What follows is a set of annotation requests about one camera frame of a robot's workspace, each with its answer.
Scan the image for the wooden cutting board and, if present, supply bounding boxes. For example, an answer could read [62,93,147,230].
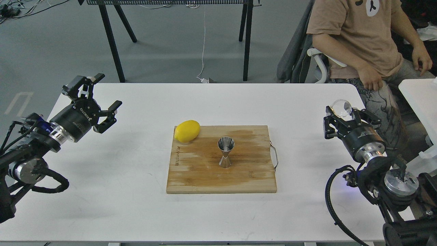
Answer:
[166,125,279,194]

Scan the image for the steel jigger measuring cup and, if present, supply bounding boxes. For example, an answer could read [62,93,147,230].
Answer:
[217,136,235,168]

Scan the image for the yellow lemon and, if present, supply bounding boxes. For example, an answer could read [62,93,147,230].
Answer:
[174,120,200,143]

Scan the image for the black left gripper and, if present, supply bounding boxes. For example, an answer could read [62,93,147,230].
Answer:
[50,73,122,142]

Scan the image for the black metal table frame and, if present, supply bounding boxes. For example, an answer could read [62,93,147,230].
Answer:
[76,0,261,83]

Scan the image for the person's other hand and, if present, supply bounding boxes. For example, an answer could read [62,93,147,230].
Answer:
[412,45,433,76]

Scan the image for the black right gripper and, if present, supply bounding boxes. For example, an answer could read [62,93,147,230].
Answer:
[323,106,385,163]

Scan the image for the small clear glass cup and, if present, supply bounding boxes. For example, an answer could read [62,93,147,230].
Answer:
[330,99,353,121]

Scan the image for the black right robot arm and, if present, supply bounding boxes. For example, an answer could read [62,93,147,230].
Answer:
[324,106,437,246]

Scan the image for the person in tan shirt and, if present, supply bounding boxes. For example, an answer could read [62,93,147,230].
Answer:
[307,0,435,150]

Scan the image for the white side table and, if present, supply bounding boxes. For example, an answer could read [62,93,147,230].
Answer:
[398,78,437,178]

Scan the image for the white hanging cable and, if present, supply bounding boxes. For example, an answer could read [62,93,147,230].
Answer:
[196,6,217,83]

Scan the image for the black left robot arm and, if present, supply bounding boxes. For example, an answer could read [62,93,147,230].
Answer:
[0,73,122,222]

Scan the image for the cables on floor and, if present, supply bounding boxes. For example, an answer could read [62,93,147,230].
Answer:
[0,0,70,24]

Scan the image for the white office chair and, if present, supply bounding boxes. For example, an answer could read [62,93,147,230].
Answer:
[307,47,347,84]

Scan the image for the person's hand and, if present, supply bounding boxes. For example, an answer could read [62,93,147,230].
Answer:
[356,65,383,91]

